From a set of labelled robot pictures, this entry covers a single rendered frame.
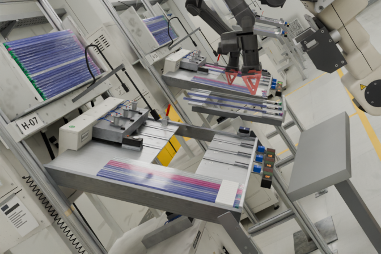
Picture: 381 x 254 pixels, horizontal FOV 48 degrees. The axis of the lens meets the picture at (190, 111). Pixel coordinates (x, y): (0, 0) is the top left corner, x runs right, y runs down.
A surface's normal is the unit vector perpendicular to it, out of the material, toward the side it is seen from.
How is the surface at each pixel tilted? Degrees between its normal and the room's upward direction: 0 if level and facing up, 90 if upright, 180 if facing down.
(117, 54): 90
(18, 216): 92
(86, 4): 90
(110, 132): 90
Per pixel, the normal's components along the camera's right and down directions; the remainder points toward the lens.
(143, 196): -0.22, 0.28
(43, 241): 0.80, -0.50
